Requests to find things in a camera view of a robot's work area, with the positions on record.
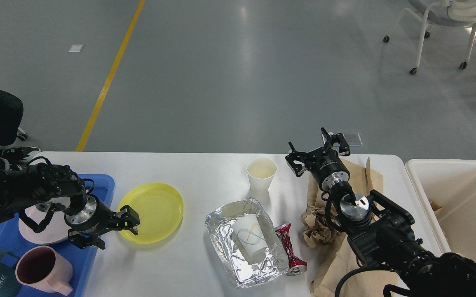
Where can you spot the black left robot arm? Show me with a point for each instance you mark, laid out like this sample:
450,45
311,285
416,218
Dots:
39,190

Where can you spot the yellow plastic plate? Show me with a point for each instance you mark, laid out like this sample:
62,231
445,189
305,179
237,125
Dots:
160,209

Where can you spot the white paper cup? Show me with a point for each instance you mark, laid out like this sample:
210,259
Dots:
261,173

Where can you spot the pink plate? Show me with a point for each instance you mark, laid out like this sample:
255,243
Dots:
55,232

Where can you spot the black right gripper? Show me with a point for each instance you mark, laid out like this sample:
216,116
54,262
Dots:
324,164

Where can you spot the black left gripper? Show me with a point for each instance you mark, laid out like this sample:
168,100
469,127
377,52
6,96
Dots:
96,219

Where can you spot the aluminium foil tray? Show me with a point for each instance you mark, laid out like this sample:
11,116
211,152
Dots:
243,271

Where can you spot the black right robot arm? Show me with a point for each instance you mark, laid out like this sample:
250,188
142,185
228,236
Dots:
379,230

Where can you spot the white floor label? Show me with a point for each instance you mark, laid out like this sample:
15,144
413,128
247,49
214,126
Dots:
75,48

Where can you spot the brown paper bag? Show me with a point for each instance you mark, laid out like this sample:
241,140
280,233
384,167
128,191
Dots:
339,258

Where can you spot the white rolling chair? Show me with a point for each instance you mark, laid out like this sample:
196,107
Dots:
445,13

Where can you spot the crushed red can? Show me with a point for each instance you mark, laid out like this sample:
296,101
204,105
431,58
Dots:
297,266

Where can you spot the transparent floor plate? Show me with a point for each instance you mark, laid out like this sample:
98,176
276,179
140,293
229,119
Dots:
352,139

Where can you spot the crumpled brown paper ball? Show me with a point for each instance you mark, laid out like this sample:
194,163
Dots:
317,230

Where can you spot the white plastic bin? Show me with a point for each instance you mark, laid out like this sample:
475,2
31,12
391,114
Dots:
446,189

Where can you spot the pink mug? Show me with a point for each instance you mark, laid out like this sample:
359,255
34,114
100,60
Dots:
44,269

